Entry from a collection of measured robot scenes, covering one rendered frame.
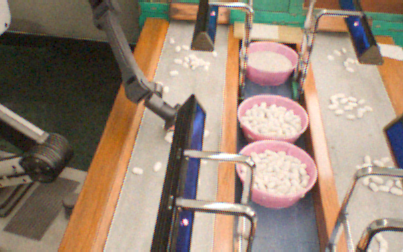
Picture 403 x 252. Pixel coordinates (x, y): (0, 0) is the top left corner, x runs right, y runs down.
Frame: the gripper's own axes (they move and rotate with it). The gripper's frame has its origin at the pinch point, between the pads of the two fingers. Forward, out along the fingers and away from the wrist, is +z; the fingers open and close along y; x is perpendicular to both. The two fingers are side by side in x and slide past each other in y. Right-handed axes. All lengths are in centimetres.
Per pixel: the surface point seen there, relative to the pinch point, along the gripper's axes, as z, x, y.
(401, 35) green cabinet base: 73, -61, 87
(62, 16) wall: -56, 106, 172
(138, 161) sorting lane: -11.1, 11.3, -17.2
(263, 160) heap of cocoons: 21.7, -15.6, -10.9
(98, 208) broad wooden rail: -18.1, 13.9, -41.1
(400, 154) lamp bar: 24, -59, -40
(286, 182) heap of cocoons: 27.5, -20.2, -20.3
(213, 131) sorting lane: 7.6, -4.0, 2.5
